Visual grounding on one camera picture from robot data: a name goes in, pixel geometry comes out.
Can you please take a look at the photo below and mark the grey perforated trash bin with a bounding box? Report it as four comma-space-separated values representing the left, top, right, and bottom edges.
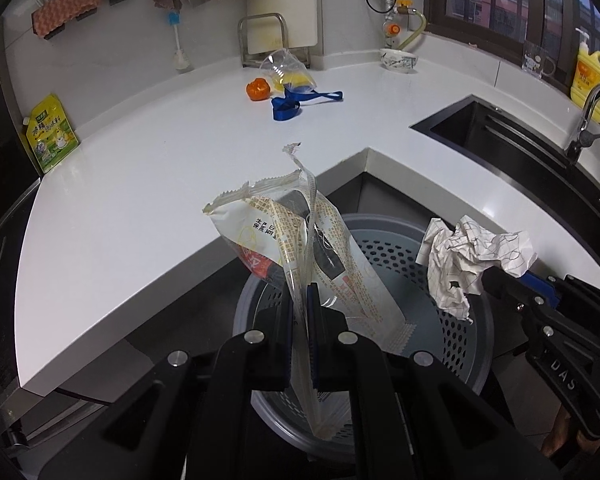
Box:
232, 212, 496, 466

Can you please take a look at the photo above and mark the blue ribbon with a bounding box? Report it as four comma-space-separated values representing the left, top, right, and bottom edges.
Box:
271, 91, 344, 122

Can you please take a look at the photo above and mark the white paper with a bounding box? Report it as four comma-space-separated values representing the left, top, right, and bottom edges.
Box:
416, 215, 538, 322

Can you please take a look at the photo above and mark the yellow detergent bottle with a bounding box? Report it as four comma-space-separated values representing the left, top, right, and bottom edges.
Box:
570, 27, 600, 125

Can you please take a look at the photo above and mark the white cutting board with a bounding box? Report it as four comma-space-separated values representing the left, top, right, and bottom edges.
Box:
245, 0, 323, 58

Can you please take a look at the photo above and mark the yellow-green gas hose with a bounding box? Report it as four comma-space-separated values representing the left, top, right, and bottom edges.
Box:
397, 10, 428, 53

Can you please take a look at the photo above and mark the orange fruit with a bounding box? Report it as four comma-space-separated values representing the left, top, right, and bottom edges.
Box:
246, 78, 272, 103

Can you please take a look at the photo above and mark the person's right forearm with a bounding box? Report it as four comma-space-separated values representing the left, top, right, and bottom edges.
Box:
540, 405, 596, 458

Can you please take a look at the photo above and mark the clear glass mug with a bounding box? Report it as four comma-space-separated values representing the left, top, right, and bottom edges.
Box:
522, 40, 557, 80

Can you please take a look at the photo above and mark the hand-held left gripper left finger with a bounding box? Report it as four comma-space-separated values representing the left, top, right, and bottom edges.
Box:
37, 305, 295, 480

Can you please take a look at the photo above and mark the clear plastic cup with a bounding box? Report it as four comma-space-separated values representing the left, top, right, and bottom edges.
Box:
259, 49, 317, 96

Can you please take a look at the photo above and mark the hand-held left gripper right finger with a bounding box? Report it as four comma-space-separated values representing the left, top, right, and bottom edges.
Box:
305, 285, 561, 480

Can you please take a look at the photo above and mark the gas pipe with valves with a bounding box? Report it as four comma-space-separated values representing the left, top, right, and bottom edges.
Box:
365, 0, 418, 52

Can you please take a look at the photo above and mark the metal cutting board rack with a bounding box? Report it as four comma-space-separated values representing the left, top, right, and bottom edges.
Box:
237, 13, 313, 68

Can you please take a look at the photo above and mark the orange wavy sponge cloth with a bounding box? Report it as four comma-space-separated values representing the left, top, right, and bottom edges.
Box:
31, 0, 103, 38

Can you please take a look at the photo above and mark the white and blue bottle brush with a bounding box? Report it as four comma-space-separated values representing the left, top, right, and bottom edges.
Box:
166, 10, 193, 72

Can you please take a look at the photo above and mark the chrome sink faucet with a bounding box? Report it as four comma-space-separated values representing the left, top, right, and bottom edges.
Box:
565, 82, 600, 166

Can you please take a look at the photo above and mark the red and white snack wrapper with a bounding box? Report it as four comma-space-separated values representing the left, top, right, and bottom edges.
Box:
202, 142, 416, 441

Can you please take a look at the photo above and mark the white patterned bowl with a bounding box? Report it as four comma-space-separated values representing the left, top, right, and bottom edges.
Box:
379, 48, 421, 75

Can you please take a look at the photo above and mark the yellow sponge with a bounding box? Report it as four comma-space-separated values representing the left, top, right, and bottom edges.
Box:
275, 71, 313, 92

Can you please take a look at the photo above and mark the green seasoning pouch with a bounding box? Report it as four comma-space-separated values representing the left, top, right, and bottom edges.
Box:
22, 94, 81, 175

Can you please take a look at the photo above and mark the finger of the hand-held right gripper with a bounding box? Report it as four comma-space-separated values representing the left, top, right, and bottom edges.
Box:
525, 272, 600, 351
482, 265, 600, 361

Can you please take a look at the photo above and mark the black kitchen appliance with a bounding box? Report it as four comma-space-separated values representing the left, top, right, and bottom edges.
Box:
0, 25, 43, 401

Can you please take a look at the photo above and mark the black kitchen sink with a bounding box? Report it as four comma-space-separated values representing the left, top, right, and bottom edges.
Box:
410, 92, 600, 281

